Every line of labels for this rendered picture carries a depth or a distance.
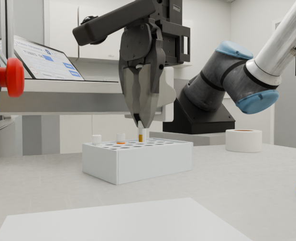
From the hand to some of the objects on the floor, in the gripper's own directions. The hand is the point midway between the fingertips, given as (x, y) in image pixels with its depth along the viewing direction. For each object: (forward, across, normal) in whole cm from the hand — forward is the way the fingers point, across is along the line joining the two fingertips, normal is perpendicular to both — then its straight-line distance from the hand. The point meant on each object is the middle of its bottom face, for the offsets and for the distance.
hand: (138, 119), depth 41 cm
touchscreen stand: (+83, +114, -27) cm, 143 cm away
